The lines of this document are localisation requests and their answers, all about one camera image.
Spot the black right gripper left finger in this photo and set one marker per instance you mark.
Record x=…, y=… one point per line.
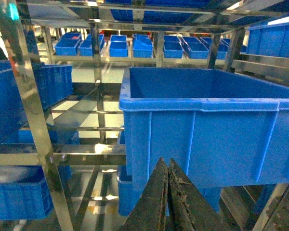
x=149, y=213

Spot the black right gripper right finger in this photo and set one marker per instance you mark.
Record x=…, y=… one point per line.
x=188, y=209

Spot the blue bin lower right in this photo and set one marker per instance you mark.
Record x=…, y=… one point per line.
x=128, y=197

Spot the large blue bin upper right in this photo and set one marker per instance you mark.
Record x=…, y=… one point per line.
x=222, y=129

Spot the large blue bin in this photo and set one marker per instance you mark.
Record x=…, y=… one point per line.
x=222, y=129
x=12, y=114

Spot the blue bin lower left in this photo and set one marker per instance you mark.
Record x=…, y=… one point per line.
x=28, y=199

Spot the small blue bin far shelf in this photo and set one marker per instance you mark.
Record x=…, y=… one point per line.
x=67, y=47
x=173, y=50
x=197, y=51

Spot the large blue bin upper left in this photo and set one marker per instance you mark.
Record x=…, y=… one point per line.
x=12, y=114

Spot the stainless steel rack frame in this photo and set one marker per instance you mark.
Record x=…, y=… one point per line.
x=131, y=33

